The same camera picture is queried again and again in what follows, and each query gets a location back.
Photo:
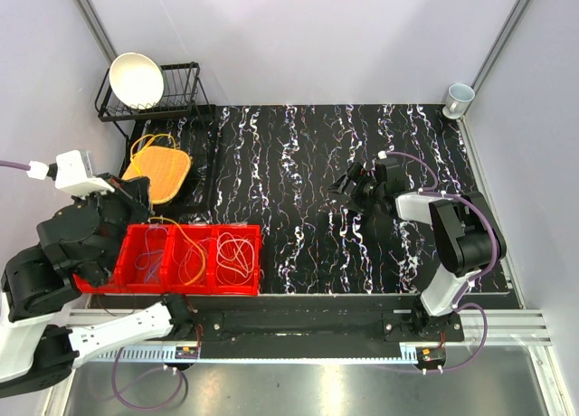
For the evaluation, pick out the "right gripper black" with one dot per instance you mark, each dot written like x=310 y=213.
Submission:
x=353 y=174

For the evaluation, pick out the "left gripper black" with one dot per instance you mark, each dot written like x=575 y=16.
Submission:
x=130 y=191

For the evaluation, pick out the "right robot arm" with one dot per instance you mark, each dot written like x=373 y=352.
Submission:
x=468 y=240

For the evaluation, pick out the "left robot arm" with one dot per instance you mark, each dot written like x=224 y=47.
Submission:
x=82 y=240

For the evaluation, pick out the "orange woven tray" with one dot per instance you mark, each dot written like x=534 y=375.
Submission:
x=166 y=168

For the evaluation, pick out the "red bin far left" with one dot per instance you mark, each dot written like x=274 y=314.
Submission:
x=86 y=288

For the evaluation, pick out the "black patterned table mat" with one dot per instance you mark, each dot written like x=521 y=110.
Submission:
x=275 y=164

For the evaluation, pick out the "black tray stand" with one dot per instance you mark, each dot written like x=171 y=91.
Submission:
x=199 y=140

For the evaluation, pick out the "red bin right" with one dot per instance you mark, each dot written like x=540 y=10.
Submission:
x=237 y=259

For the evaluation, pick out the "white bowl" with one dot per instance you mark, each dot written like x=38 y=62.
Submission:
x=136 y=80

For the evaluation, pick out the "pale blue mug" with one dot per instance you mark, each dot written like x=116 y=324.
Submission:
x=459 y=96

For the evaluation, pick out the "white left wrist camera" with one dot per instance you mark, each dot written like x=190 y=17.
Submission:
x=75 y=175

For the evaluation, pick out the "black wire dish rack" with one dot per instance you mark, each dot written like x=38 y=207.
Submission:
x=183 y=95

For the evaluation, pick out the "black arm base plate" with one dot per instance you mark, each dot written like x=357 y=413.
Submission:
x=299 y=327

